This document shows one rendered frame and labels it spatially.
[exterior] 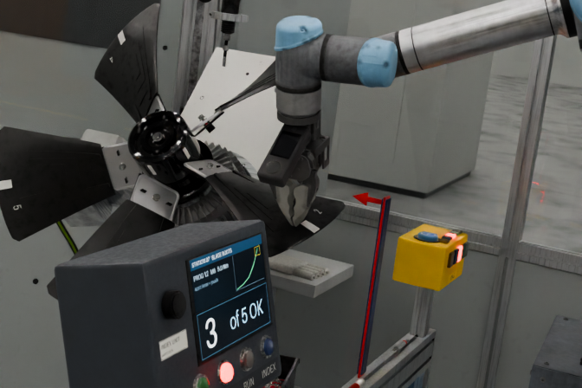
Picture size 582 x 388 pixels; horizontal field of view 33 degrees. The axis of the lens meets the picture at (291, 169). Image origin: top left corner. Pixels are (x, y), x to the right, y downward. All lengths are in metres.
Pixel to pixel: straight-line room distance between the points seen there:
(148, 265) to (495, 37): 0.85
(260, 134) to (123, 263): 1.21
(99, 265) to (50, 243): 2.05
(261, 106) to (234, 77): 0.12
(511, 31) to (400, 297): 1.05
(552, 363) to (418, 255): 0.43
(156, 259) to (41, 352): 2.19
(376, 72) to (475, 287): 1.02
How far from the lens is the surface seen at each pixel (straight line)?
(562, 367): 1.63
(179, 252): 1.01
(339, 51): 1.56
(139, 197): 1.85
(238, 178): 1.83
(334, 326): 2.61
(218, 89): 2.26
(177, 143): 1.83
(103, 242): 1.80
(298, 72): 1.58
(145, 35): 2.06
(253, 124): 2.17
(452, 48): 1.65
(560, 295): 2.41
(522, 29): 1.64
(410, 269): 1.97
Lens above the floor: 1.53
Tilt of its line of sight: 11 degrees down
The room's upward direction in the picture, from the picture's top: 7 degrees clockwise
